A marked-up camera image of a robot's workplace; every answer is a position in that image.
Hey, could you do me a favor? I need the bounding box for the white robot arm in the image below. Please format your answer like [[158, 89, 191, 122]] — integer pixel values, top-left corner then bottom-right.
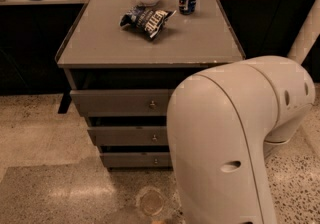
[[167, 56, 315, 224]]

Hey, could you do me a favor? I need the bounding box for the blue white chip bag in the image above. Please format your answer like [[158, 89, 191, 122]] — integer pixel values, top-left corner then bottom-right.
[[120, 5, 175, 40]]

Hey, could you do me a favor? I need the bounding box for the white diagonal pole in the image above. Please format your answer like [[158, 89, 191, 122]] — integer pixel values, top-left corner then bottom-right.
[[287, 0, 320, 64]]

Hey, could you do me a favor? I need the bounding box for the grey drawer cabinet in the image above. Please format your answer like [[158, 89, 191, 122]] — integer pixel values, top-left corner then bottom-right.
[[57, 0, 243, 155]]

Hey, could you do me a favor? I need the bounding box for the round floor plate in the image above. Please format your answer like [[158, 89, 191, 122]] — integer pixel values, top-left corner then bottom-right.
[[136, 187, 164, 216]]

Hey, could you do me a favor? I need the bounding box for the grey drawer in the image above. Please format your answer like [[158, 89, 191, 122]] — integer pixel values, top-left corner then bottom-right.
[[70, 89, 172, 117], [100, 152, 172, 168], [88, 126, 168, 146]]

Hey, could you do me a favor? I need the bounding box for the grey top drawer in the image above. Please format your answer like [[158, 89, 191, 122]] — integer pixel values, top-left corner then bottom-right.
[[70, 89, 172, 117]]

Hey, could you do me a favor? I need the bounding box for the grey middle drawer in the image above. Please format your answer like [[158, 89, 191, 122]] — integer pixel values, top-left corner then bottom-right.
[[88, 126, 168, 146]]

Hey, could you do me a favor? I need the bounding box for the grey bottom drawer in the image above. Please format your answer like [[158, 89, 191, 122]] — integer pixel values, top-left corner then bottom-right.
[[100, 152, 172, 168]]

